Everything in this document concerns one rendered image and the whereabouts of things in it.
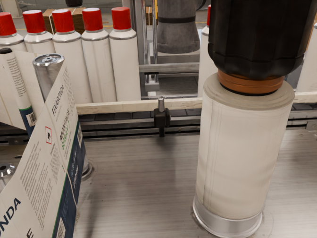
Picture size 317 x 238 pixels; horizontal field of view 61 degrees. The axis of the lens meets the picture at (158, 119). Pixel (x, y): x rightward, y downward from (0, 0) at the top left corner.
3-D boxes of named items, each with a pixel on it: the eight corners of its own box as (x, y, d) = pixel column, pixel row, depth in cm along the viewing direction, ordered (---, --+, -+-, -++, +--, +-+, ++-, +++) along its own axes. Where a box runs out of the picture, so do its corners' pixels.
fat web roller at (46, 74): (59, 182, 41) (21, 66, 30) (66, 162, 45) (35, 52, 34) (89, 181, 41) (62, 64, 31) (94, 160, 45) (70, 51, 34)
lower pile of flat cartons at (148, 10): (121, 26, 461) (120, 12, 449) (125, 19, 506) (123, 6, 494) (159, 25, 460) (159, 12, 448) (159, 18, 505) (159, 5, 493)
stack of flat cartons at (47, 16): (43, 38, 413) (37, 16, 395) (51, 29, 458) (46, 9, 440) (86, 35, 419) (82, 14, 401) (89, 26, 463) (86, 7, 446)
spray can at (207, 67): (199, 111, 57) (205, 8, 46) (195, 99, 61) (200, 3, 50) (223, 110, 57) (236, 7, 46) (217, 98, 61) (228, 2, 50)
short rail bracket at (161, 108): (155, 153, 53) (153, 101, 47) (154, 144, 56) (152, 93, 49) (171, 152, 54) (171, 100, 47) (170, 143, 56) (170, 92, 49)
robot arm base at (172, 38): (154, 55, 80) (153, 20, 76) (152, 43, 94) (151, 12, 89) (204, 52, 81) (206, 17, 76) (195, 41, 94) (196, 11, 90)
